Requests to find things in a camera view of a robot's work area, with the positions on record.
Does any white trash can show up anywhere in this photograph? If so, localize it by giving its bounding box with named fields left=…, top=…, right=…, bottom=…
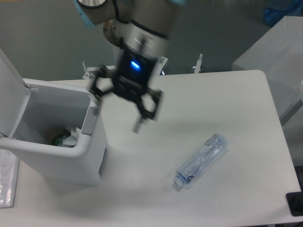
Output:
left=0, top=53, right=108, bottom=185

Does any white covered side table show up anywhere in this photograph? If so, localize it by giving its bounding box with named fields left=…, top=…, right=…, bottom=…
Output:
left=232, top=16, right=303, bottom=122

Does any white pedestal base bracket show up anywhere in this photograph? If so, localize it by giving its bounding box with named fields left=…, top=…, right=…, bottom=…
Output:
left=82, top=56, right=168, bottom=79

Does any blue object in background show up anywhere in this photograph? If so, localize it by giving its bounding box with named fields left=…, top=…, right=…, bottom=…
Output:
left=262, top=0, right=303, bottom=27

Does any metal clamp bolt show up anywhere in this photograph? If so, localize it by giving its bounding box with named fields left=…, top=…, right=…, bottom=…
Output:
left=192, top=53, right=204, bottom=74

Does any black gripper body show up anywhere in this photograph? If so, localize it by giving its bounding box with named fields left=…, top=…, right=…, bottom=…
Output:
left=112, top=38, right=156, bottom=102

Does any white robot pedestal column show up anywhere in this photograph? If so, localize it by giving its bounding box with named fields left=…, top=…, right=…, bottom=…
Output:
left=103, top=19, right=155, bottom=73

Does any green trash inside can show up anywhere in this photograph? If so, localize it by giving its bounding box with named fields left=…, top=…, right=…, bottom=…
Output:
left=52, top=133, right=63, bottom=147

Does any clear plastic water bottle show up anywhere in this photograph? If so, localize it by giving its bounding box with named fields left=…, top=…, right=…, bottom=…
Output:
left=173, top=133, right=228, bottom=191

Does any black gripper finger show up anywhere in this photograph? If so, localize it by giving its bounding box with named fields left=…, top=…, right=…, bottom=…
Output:
left=133, top=88, right=163, bottom=134
left=88, top=65, right=115, bottom=98

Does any clear plastic bag trash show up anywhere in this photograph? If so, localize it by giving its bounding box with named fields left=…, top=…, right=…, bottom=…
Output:
left=62, top=127, right=81, bottom=148

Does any black device at table edge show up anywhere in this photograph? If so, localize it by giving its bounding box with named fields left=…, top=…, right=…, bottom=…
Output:
left=286, top=192, right=303, bottom=217

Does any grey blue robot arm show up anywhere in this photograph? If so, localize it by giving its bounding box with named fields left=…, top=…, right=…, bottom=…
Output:
left=74, top=0, right=185, bottom=133

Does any laminated paper sheet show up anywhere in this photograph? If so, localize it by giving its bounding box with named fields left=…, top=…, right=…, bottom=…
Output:
left=0, top=149, right=19, bottom=209

